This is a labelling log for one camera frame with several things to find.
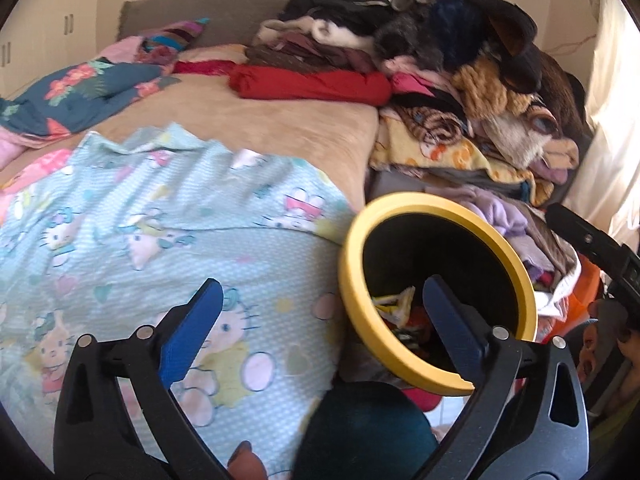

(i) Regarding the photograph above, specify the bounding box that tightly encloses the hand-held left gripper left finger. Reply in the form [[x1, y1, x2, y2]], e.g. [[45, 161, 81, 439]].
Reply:
[[52, 277, 236, 480]]

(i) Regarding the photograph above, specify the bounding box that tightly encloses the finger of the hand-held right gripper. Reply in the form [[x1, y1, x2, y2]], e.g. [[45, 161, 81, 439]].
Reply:
[[545, 202, 640, 289]]

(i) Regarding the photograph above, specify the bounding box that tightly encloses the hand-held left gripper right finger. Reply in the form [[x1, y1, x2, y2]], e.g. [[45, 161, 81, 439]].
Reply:
[[410, 274, 591, 480]]

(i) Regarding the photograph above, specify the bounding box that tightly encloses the yellow and white wrapper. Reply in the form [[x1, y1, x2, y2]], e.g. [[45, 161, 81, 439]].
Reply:
[[372, 286, 417, 329]]

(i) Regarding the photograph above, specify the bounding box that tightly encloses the yellow-rimmed black trash bin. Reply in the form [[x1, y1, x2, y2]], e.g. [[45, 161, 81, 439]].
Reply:
[[338, 191, 539, 397]]

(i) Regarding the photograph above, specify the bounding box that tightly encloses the person's right forearm green sleeve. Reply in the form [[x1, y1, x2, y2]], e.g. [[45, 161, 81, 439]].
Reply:
[[592, 395, 640, 442]]

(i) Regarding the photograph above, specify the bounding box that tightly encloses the person's right hand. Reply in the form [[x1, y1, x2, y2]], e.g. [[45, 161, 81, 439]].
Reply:
[[577, 317, 640, 397]]

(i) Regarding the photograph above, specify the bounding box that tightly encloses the person's left hand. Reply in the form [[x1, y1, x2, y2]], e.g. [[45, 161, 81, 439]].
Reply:
[[227, 441, 268, 480]]

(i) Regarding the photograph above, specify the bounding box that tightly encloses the orange cloth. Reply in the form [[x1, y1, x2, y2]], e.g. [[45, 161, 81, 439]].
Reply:
[[565, 260, 607, 322]]

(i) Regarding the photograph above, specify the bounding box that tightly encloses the light blue cartoon bedsheet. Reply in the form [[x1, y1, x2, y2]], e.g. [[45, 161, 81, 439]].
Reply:
[[0, 121, 359, 480]]

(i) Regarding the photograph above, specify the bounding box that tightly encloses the lilac fleece garment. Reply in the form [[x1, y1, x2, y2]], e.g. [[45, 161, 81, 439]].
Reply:
[[435, 185, 532, 242]]

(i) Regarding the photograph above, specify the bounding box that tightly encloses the cream fleece garment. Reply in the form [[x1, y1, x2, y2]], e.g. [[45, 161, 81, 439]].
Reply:
[[487, 110, 557, 169]]

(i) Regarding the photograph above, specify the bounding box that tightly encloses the white curtain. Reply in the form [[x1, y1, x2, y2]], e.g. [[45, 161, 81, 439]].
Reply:
[[565, 0, 640, 242]]

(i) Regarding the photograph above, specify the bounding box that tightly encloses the person's dark teal trouser leg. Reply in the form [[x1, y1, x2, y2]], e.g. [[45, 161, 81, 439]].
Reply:
[[295, 381, 442, 480]]

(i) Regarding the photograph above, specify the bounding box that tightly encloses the brown plush blanket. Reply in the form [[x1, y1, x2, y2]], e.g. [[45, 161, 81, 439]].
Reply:
[[530, 52, 592, 132]]

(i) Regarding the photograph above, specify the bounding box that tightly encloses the yellow cartoon blanket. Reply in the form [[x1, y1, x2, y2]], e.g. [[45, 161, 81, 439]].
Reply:
[[370, 110, 557, 207]]

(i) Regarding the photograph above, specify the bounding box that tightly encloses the tan fuzzy garment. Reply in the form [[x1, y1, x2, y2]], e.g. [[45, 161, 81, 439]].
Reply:
[[452, 57, 522, 122]]

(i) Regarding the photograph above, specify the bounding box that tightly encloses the tiger striped cloth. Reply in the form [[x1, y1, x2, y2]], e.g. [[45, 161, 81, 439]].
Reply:
[[400, 107, 469, 147]]

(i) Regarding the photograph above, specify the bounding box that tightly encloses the beige bed sheet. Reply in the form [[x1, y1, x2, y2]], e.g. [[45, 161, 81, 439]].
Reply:
[[0, 72, 379, 212]]

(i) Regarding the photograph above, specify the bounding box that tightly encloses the pink cartoon blanket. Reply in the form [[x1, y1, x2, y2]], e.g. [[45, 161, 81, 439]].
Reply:
[[0, 125, 77, 222]]

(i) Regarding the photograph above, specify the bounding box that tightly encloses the black plush garment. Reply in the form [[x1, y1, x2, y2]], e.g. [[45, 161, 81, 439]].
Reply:
[[440, 0, 544, 94]]

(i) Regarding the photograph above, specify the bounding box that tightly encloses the dark blue fuzzy garment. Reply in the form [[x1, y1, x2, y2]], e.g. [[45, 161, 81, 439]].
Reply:
[[430, 0, 494, 69]]

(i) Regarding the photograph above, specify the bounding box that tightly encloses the blue floral quilt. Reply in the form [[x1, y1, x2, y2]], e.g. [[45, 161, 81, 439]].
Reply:
[[0, 57, 177, 149]]

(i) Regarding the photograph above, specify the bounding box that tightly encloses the dark red cloth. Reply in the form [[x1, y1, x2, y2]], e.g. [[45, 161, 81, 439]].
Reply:
[[172, 60, 239, 77]]

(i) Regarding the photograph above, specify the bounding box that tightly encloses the red folded garment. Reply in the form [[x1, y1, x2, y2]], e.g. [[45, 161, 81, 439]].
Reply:
[[229, 64, 393, 108]]

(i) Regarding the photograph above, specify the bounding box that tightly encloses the dark grey fuzzy garment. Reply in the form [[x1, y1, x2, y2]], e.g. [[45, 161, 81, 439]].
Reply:
[[372, 15, 442, 62]]

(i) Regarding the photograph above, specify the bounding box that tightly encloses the beige pillow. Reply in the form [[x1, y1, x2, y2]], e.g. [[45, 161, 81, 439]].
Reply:
[[175, 44, 252, 64]]

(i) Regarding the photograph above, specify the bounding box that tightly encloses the striped pillow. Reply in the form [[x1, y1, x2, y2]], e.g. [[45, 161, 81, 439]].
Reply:
[[135, 17, 212, 64]]

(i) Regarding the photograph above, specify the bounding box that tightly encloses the brown dotted garment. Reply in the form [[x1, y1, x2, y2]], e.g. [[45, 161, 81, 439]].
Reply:
[[245, 32, 382, 74]]

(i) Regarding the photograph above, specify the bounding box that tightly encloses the grey headboard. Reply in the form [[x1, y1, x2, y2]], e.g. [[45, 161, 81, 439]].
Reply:
[[117, 0, 307, 44]]

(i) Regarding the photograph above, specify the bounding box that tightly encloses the white fleece garment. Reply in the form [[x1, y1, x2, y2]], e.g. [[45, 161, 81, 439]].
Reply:
[[252, 17, 372, 47]]

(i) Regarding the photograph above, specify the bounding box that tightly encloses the white wardrobe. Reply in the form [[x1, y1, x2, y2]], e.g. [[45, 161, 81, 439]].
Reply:
[[0, 0, 104, 99]]

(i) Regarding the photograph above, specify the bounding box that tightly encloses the thin wall cable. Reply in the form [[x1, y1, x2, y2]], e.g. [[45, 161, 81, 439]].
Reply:
[[542, 35, 599, 57]]

